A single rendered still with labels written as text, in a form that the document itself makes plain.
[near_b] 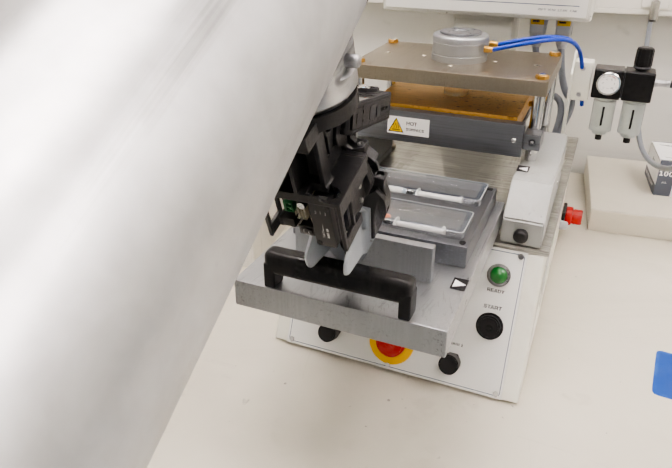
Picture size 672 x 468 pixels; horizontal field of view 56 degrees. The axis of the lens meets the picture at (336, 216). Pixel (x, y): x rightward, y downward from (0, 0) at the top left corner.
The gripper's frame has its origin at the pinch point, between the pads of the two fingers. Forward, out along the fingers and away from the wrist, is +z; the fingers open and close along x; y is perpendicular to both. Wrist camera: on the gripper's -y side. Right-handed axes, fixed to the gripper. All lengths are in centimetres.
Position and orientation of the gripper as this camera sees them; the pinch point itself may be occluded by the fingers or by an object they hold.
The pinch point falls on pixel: (351, 250)
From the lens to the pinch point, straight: 61.7
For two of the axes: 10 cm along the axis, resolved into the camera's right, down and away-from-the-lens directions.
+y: -3.7, 6.9, -6.2
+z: 1.4, 7.0, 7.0
